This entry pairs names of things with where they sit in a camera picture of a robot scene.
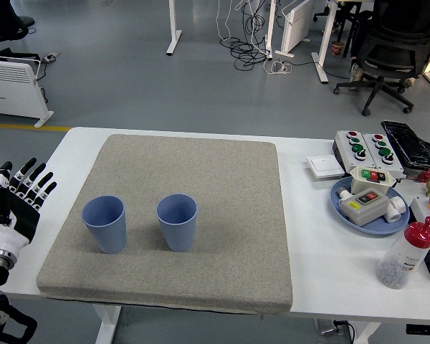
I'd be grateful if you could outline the red-handled brass valve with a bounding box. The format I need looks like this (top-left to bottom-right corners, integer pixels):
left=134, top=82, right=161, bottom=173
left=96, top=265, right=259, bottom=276
left=416, top=169, right=430, bottom=196

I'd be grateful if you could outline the white four-button control box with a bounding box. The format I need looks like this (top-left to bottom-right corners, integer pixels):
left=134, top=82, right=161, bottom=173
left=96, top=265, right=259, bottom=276
left=335, top=129, right=376, bottom=169
left=361, top=133, right=404, bottom=180

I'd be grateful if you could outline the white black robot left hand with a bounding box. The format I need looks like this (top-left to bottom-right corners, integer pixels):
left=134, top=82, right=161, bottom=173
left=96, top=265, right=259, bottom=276
left=0, top=157, right=58, bottom=254

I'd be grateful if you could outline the black cable bundle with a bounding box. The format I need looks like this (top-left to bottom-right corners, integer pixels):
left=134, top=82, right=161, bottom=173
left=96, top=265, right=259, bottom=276
left=220, top=0, right=273, bottom=71

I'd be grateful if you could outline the white power strip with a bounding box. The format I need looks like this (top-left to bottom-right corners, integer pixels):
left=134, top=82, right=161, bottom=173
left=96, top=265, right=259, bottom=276
left=263, top=59, right=294, bottom=76

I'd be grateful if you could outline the grey red-button switch box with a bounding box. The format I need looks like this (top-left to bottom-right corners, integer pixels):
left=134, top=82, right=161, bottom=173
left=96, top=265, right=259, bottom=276
left=339, top=188, right=391, bottom=227

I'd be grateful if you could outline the white mushroom-button control box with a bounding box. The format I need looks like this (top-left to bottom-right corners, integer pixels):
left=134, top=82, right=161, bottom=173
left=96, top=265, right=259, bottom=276
left=409, top=195, right=430, bottom=286

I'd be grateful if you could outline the white wall switch plate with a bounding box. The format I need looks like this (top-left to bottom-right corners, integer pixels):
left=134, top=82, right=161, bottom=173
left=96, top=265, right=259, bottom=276
left=305, top=153, right=346, bottom=180

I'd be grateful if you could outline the black plastic-wrapped tray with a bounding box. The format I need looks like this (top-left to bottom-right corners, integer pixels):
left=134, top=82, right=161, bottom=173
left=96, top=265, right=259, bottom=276
left=381, top=120, right=430, bottom=170

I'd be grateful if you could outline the white pipe fitting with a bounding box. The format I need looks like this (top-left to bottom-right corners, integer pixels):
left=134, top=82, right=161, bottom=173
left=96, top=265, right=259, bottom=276
left=385, top=195, right=406, bottom=223

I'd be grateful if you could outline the blue ribbed cup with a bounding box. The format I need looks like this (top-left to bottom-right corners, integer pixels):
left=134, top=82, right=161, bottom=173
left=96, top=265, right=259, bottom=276
left=156, top=193, right=199, bottom=252
left=81, top=195, right=128, bottom=254

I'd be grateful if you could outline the blue plate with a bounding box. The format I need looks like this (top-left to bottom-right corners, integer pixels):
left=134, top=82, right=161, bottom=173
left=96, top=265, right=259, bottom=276
left=330, top=176, right=411, bottom=237

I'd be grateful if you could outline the white panel heater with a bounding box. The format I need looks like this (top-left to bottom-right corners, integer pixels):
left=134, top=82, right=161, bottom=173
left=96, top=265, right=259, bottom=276
left=0, top=55, right=54, bottom=129
left=279, top=0, right=315, bottom=58

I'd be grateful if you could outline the white table leg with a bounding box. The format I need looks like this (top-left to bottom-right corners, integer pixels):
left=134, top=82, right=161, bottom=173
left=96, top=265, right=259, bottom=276
left=94, top=304, right=123, bottom=344
left=350, top=318, right=383, bottom=344

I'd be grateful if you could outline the grey-brown mat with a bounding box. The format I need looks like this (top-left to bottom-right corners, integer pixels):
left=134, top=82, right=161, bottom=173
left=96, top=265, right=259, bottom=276
left=36, top=134, right=294, bottom=316

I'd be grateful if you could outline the white green-red switch box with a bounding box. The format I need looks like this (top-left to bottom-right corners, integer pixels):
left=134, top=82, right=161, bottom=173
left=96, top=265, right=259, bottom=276
left=350, top=166, right=398, bottom=196

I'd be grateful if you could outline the black mesh office chair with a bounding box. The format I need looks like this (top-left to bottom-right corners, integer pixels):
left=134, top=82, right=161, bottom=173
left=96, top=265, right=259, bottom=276
left=333, top=21, right=430, bottom=117

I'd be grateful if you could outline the clear bottle with red cap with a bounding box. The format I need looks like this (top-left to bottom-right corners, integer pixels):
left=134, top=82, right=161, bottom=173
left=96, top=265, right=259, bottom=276
left=375, top=216, right=430, bottom=290

